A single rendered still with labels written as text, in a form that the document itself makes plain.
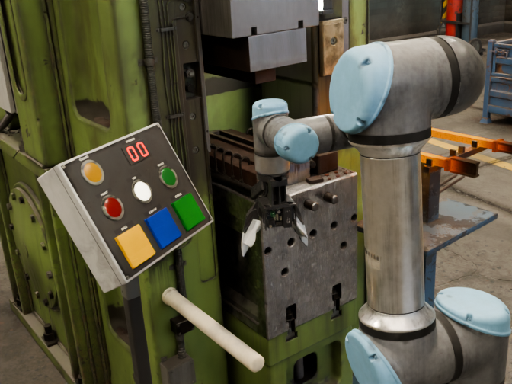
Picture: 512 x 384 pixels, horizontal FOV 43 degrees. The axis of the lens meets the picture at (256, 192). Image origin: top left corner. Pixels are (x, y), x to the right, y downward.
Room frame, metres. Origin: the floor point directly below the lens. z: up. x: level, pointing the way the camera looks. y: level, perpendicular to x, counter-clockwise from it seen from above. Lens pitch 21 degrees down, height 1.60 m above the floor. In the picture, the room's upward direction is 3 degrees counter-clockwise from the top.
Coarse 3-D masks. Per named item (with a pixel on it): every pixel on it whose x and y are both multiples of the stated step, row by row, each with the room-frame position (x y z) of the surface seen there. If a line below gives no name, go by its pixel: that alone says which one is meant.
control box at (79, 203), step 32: (160, 128) 1.53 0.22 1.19; (96, 160) 1.32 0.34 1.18; (128, 160) 1.38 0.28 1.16; (160, 160) 1.46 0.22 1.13; (64, 192) 1.24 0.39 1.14; (96, 192) 1.27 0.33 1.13; (128, 192) 1.33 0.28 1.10; (160, 192) 1.40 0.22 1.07; (192, 192) 1.47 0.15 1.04; (64, 224) 1.25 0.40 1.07; (96, 224) 1.21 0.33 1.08; (128, 224) 1.27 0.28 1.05; (96, 256) 1.21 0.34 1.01; (160, 256) 1.28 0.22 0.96
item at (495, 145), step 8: (432, 128) 2.12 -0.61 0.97; (440, 136) 2.07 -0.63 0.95; (448, 136) 2.05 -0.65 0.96; (456, 136) 2.03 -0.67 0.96; (464, 136) 2.01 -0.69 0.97; (472, 136) 2.00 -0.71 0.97; (480, 144) 1.96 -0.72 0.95; (488, 144) 1.94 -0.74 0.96; (496, 144) 1.91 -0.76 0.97; (504, 144) 1.90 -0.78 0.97; (504, 152) 1.90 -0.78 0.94
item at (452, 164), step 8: (424, 152) 1.87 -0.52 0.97; (424, 160) 1.84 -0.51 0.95; (440, 160) 1.80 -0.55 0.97; (448, 160) 1.77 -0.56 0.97; (456, 160) 1.76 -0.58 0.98; (464, 160) 1.75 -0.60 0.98; (472, 160) 1.74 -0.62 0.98; (448, 168) 1.77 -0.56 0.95; (456, 168) 1.76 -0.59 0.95; (464, 168) 1.75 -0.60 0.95; (472, 168) 1.73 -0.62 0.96; (472, 176) 1.72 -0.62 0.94
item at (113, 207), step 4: (108, 200) 1.27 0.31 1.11; (112, 200) 1.28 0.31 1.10; (116, 200) 1.28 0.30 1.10; (104, 204) 1.26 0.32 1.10; (108, 204) 1.26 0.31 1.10; (112, 204) 1.27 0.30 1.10; (116, 204) 1.28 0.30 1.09; (108, 208) 1.26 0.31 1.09; (112, 208) 1.26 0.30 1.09; (116, 208) 1.27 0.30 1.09; (120, 208) 1.28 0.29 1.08; (108, 212) 1.25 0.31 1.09; (112, 212) 1.26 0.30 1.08; (116, 212) 1.26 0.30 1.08; (120, 212) 1.27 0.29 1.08; (116, 216) 1.26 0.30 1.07
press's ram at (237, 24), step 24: (216, 0) 1.75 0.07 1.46; (240, 0) 1.72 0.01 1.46; (264, 0) 1.76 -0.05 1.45; (288, 0) 1.81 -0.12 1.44; (312, 0) 1.86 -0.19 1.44; (216, 24) 1.76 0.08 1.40; (240, 24) 1.72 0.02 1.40; (264, 24) 1.76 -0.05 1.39; (288, 24) 1.81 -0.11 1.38; (312, 24) 1.86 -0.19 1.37
